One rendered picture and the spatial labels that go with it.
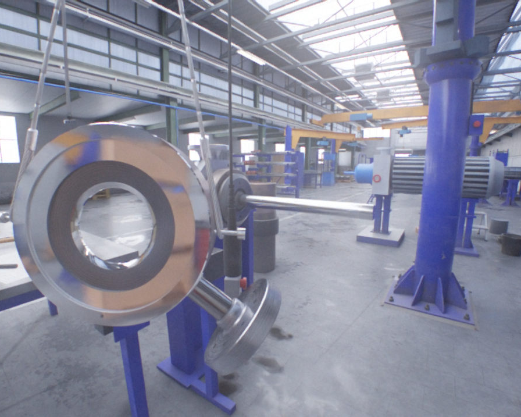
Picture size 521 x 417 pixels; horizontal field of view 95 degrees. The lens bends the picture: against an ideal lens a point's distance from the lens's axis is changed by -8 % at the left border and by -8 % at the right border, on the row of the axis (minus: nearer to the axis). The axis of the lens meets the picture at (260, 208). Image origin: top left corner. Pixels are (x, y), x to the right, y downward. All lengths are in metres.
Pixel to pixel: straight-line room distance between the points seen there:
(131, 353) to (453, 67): 2.83
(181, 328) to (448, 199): 2.33
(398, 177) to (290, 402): 3.71
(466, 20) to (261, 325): 2.81
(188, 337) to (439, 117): 2.57
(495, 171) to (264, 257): 3.40
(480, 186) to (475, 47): 2.38
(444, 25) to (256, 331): 2.59
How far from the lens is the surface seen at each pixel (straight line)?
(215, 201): 0.47
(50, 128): 13.24
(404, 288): 3.00
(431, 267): 2.83
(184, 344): 1.79
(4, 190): 12.72
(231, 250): 0.63
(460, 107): 2.74
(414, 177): 4.63
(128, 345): 1.17
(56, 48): 8.50
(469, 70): 2.79
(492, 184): 4.67
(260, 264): 3.21
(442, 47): 2.63
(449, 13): 2.71
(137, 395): 1.32
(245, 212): 1.65
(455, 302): 3.01
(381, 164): 4.70
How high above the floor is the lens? 1.30
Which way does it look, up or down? 10 degrees down
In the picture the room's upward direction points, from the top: straight up
